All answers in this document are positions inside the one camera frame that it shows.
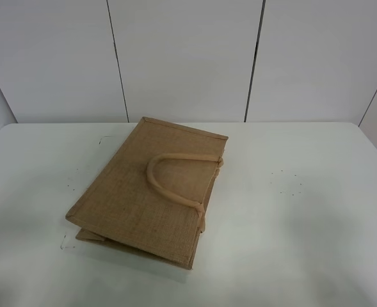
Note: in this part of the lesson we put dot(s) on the brown linen tote bag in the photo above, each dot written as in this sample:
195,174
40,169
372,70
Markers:
152,196

